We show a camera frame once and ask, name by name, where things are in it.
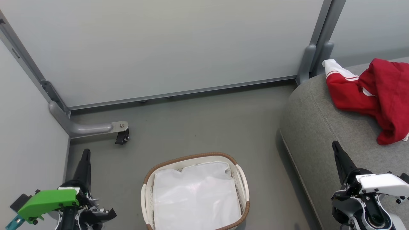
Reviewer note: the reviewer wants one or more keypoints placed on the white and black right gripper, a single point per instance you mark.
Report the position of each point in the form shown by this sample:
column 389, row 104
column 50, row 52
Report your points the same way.
column 383, row 183

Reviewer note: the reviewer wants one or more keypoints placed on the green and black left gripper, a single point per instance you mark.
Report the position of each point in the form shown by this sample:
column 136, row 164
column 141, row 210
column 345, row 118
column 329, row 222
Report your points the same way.
column 48, row 201

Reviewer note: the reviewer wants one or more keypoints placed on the red and white garment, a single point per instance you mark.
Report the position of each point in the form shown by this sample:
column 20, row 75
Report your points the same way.
column 383, row 92

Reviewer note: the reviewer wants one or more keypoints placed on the white and grey right arm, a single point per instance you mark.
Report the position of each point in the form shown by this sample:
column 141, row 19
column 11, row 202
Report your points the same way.
column 377, row 220

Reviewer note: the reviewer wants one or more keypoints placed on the white basket with brown rim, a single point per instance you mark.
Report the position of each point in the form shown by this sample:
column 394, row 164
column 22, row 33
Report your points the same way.
column 147, row 198

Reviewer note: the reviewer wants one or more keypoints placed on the long grey partition leg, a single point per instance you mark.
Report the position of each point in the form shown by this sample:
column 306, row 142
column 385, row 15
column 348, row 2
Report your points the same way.
column 83, row 128

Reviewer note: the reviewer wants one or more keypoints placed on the grey fabric sofa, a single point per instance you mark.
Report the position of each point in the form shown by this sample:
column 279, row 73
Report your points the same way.
column 319, row 127

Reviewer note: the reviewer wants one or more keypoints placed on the black caster wheel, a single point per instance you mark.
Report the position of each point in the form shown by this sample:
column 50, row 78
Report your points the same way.
column 122, row 137

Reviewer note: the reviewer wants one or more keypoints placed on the pale side partition panel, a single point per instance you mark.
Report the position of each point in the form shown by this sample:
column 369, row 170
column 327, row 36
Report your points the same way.
column 25, row 143

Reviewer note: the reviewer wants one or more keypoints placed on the teal connector piece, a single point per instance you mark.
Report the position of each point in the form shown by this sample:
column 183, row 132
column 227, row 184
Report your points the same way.
column 13, row 223

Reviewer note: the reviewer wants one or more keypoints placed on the white cloth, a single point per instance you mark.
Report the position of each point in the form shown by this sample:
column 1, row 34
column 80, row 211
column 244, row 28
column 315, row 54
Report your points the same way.
column 195, row 198

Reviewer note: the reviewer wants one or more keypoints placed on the narrow pale partition panel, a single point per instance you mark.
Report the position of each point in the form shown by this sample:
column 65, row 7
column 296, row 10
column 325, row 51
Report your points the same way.
column 370, row 25

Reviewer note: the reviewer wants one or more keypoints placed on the wide pale partition panel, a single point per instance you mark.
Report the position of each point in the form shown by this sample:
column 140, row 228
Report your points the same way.
column 159, row 48

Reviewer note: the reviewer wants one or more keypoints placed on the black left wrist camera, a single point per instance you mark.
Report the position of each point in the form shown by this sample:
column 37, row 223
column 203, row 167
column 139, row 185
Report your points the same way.
column 19, row 201

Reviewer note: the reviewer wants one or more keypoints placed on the grey partition post foot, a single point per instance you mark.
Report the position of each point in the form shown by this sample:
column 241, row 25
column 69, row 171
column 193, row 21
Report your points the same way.
column 306, row 64
column 325, row 56

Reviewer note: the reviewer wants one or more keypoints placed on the grey single partition post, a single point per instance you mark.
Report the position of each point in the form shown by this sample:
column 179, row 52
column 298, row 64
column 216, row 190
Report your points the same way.
column 28, row 67

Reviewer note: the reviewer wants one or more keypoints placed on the grey double partition post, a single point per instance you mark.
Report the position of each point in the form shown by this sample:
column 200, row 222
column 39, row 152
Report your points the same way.
column 326, row 22

